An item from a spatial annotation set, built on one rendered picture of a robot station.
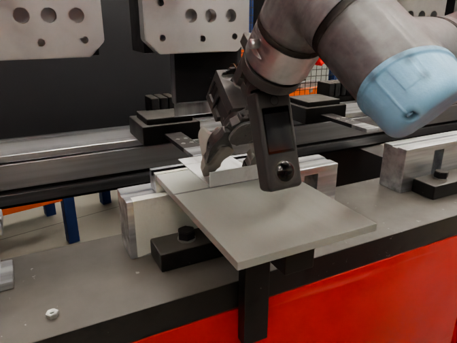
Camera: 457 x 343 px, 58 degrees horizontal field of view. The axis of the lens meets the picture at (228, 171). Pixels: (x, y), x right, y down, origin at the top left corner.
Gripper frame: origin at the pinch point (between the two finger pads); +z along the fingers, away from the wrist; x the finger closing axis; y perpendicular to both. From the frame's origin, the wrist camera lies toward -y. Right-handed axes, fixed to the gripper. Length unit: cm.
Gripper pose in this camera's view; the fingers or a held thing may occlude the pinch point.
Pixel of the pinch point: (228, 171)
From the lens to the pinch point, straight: 61.0
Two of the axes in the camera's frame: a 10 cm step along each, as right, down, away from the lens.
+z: -2.9, 5.1, 8.1
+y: -3.4, -8.5, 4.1
